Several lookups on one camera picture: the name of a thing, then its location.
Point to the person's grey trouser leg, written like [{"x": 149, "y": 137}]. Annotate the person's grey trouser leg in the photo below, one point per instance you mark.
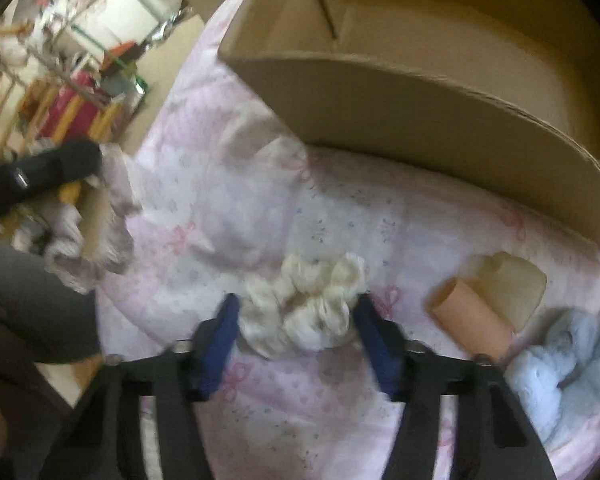
[{"x": 25, "y": 305}]

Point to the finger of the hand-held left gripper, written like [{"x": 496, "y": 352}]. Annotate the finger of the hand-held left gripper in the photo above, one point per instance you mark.
[{"x": 40, "y": 172}]

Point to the peach cardboard tube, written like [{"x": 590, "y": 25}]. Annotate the peach cardboard tube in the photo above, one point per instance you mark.
[{"x": 472, "y": 320}]

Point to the flat cardboard sheet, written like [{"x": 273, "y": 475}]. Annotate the flat cardboard sheet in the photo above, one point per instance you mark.
[{"x": 167, "y": 65}]

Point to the cream ruffled scrunchie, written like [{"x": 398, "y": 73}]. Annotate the cream ruffled scrunchie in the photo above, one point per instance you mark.
[{"x": 305, "y": 305}]

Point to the red and yellow box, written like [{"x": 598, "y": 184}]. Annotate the red and yellow box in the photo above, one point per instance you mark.
[{"x": 72, "y": 112}]

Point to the pink printed bed sheet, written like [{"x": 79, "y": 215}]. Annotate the pink printed bed sheet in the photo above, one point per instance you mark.
[{"x": 260, "y": 200}]

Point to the white cabinet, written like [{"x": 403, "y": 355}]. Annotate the white cabinet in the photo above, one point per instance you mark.
[{"x": 115, "y": 15}]

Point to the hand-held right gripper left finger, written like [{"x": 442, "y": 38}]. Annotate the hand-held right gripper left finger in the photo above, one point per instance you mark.
[{"x": 219, "y": 347}]

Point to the light blue fluffy cloth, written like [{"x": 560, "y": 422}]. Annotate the light blue fluffy cloth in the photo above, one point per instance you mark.
[{"x": 565, "y": 370}]

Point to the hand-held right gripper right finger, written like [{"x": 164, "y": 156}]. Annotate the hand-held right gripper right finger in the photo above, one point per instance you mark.
[{"x": 376, "y": 347}]

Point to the white ruffled cloth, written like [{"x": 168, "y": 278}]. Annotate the white ruffled cloth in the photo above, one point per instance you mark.
[{"x": 115, "y": 195}]

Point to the beige plastic cup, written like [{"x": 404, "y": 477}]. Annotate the beige plastic cup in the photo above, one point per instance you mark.
[{"x": 515, "y": 282}]

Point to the large cardboard box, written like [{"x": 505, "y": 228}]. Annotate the large cardboard box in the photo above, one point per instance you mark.
[{"x": 430, "y": 85}]

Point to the wooden rack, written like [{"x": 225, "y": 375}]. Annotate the wooden rack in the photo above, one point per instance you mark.
[{"x": 2, "y": 105}]

